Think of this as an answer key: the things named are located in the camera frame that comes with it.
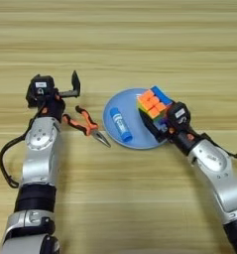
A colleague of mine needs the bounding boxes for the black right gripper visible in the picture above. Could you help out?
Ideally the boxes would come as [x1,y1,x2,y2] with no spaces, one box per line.
[138,110,204,156]

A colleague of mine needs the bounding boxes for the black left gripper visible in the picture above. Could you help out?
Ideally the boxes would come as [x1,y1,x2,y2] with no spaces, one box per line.
[26,69,81,122]

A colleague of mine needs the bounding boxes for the colourful puzzle cube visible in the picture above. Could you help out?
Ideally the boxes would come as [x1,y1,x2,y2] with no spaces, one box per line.
[136,85,174,122]

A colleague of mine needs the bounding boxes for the blue glue stick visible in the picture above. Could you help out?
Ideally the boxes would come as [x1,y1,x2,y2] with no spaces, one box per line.
[109,106,134,143]

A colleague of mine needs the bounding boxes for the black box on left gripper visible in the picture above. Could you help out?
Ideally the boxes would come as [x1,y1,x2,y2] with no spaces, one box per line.
[28,74,56,99]

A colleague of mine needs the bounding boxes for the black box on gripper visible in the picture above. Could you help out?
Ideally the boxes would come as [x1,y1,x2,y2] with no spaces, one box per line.
[166,101,191,129]
[28,74,56,99]

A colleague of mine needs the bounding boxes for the blue round plate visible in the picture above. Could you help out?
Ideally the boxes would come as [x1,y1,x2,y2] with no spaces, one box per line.
[101,87,173,151]

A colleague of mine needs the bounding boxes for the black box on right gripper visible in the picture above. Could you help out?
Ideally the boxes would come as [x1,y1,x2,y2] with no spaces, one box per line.
[166,101,191,129]

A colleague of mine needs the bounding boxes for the orange black needle-nose pliers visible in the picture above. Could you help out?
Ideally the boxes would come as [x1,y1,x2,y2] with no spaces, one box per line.
[61,104,112,149]

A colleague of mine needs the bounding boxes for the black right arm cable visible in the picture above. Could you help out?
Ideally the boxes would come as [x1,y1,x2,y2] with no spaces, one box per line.
[202,132,237,167]

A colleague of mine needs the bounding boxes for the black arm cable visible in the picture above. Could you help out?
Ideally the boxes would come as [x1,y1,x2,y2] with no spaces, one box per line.
[0,108,45,189]
[202,132,237,167]

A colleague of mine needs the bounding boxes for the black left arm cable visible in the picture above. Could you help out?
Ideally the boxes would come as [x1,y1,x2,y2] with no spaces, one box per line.
[0,108,45,189]

